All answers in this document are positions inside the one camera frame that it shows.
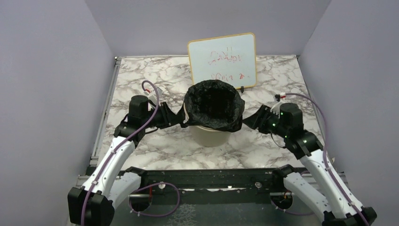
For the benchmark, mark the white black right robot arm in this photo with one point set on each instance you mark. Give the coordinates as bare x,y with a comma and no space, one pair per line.
334,204

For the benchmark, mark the beige cylindrical trash bin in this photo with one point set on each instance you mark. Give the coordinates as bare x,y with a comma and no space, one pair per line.
209,137

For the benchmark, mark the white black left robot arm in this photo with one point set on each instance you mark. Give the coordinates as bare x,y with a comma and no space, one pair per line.
95,202

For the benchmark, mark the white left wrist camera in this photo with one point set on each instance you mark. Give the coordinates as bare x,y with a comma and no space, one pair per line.
151,95

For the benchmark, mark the yellow framed whiteboard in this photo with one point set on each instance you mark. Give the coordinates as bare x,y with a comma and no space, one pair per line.
231,59

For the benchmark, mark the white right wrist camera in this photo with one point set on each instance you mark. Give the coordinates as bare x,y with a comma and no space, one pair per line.
279,103

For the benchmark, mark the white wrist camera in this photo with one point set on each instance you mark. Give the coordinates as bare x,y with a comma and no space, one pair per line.
279,103
151,95

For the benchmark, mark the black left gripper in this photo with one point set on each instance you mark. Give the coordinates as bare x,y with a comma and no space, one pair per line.
169,118

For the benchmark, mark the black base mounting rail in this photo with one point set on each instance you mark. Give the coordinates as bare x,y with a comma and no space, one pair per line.
215,186

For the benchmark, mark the black plastic trash bag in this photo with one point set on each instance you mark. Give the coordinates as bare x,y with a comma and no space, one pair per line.
212,104

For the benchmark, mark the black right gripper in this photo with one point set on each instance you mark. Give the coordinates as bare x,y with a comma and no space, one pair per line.
258,120

